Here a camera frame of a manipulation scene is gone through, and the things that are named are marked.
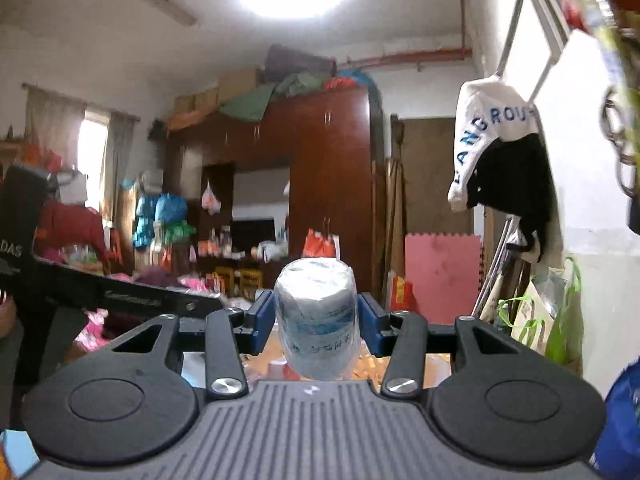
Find metal folding frame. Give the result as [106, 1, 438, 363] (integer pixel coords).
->
[472, 215, 526, 321]

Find brown wooden wardrobe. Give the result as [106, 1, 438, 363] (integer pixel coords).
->
[165, 85, 383, 301]

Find white green shopping bag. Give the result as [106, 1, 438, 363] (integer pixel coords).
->
[495, 280, 551, 356]

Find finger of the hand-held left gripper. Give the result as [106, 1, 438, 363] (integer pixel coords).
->
[32, 255, 224, 318]

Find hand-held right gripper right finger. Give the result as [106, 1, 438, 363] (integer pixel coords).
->
[356, 291, 546, 398]

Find cardboard boxes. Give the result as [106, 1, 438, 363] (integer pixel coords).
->
[172, 67, 263, 113]

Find white clothes rail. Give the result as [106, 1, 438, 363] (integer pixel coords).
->
[497, 0, 566, 102]

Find white pink plastic bag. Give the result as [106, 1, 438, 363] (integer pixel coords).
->
[201, 182, 222, 217]

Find green plastic bag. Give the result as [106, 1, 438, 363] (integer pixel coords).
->
[545, 257, 584, 363]

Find window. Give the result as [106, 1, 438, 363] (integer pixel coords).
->
[515, 0, 571, 61]

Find plastic-wrapped tissue roll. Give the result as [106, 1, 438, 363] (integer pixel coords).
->
[274, 257, 360, 381]

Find coiled grey rope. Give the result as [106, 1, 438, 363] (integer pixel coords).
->
[600, 85, 640, 196]

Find yellow stool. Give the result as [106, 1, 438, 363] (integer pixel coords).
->
[215, 267, 264, 297]

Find green cloth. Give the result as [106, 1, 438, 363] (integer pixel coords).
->
[220, 72, 331, 121]

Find pink foam mat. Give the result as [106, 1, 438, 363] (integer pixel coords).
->
[404, 232, 483, 326]

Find grey curtain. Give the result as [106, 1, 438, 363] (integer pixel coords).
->
[25, 85, 137, 211]

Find white hoodie blue letters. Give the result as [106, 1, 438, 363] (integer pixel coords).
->
[447, 75, 541, 213]

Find black television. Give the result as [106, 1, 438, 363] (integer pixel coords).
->
[232, 217, 277, 252]

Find brown wooden door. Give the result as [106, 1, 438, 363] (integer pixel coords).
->
[390, 116, 476, 291]

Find yellow green strap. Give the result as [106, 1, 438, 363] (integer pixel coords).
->
[585, 0, 632, 92]

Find blue plastic bags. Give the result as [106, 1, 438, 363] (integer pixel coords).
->
[132, 192, 188, 249]

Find red garment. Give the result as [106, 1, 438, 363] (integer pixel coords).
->
[37, 200, 108, 261]

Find red white plastic bag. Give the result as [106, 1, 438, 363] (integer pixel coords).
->
[302, 229, 341, 260]

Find dark bag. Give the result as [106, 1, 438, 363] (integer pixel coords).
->
[264, 44, 337, 83]

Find red printed bag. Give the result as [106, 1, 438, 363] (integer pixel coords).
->
[390, 277, 416, 312]

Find black garment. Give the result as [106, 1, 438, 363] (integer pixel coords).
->
[467, 132, 553, 263]

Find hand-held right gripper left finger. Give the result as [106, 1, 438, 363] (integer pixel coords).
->
[95, 290, 277, 401]

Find blue bag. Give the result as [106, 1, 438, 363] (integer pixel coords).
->
[590, 357, 640, 480]

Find red ceiling pipe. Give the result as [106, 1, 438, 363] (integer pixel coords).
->
[335, 0, 474, 70]

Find person's left hand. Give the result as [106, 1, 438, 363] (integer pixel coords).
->
[0, 290, 18, 338]

